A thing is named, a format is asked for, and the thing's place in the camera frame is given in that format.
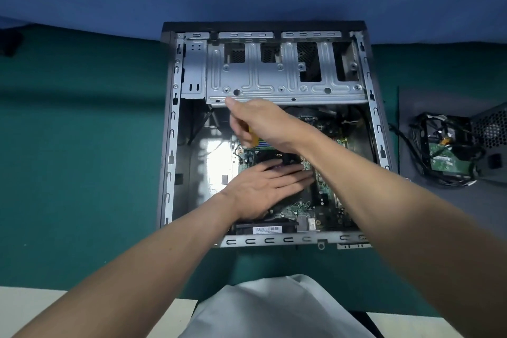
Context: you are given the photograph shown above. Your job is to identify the person's left hand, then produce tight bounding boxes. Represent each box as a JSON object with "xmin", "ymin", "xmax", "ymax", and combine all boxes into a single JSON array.
[{"xmin": 220, "ymin": 159, "xmax": 316, "ymax": 224}]

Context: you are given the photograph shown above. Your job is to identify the person's right hand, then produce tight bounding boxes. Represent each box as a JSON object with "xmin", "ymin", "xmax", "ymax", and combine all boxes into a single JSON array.
[{"xmin": 224, "ymin": 96, "xmax": 314, "ymax": 157}]

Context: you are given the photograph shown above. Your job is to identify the silver metal drive cage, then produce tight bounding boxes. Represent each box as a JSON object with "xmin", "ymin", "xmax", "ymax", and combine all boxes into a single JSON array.
[{"xmin": 204, "ymin": 34, "xmax": 370, "ymax": 107}]

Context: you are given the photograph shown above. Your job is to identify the black processor cooler fan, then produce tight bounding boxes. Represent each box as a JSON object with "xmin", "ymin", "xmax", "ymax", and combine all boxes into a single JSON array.
[{"xmin": 252, "ymin": 148, "xmax": 314, "ymax": 177}]

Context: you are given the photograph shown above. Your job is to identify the desktop computer case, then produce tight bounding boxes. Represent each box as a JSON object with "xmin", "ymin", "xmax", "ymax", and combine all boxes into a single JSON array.
[{"xmin": 156, "ymin": 20, "xmax": 398, "ymax": 251}]

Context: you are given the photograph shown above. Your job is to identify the green motherboard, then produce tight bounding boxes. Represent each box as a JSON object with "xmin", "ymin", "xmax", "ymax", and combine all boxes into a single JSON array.
[{"xmin": 232, "ymin": 105, "xmax": 366, "ymax": 234}]

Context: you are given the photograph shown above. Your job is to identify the black data cable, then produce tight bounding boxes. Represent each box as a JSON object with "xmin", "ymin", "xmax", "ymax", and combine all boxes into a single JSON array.
[{"xmin": 387, "ymin": 122, "xmax": 429, "ymax": 181}]

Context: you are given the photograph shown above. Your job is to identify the hard drive with cables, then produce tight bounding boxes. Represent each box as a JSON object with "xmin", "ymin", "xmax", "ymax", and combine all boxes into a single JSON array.
[{"xmin": 411, "ymin": 111, "xmax": 487, "ymax": 189}]

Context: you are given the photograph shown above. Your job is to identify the black side panel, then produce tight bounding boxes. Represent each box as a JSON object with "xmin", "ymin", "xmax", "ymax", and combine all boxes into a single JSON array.
[{"xmin": 397, "ymin": 86, "xmax": 507, "ymax": 240}]

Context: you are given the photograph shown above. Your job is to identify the silver power supply unit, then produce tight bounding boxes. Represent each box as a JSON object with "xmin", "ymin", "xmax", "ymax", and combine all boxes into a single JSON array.
[{"xmin": 470, "ymin": 101, "xmax": 507, "ymax": 187}]

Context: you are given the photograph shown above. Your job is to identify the person's right forearm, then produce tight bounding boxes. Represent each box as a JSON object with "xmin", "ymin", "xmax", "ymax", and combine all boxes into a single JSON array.
[{"xmin": 296, "ymin": 130, "xmax": 507, "ymax": 338}]

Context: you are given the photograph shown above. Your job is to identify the person's left forearm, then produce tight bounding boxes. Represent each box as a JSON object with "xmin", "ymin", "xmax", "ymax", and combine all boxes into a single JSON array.
[{"xmin": 12, "ymin": 193, "xmax": 243, "ymax": 338}]

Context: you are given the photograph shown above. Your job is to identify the person's white shirt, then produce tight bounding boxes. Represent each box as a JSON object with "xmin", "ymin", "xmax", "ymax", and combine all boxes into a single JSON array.
[{"xmin": 177, "ymin": 273, "xmax": 378, "ymax": 338}]

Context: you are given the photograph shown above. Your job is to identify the person's black shorts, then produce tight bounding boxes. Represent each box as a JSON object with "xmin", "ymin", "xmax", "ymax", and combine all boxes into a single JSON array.
[{"xmin": 348, "ymin": 309, "xmax": 386, "ymax": 338}]

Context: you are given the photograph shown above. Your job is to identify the green floor mat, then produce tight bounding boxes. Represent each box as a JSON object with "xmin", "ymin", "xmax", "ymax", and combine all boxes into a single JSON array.
[{"xmin": 0, "ymin": 23, "xmax": 507, "ymax": 318}]

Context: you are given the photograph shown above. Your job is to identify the black flat base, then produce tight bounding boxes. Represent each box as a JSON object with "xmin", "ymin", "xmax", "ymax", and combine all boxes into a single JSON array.
[{"xmin": 0, "ymin": 27, "xmax": 25, "ymax": 59}]

